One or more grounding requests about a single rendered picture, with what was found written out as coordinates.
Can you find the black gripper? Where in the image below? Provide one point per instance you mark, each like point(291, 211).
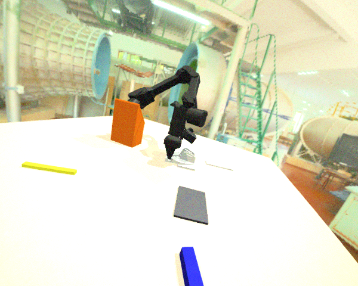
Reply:
point(173, 140)

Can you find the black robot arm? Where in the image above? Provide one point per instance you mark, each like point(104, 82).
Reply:
point(186, 112)

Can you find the yellow flat bar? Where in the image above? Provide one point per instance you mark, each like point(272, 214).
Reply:
point(55, 169)

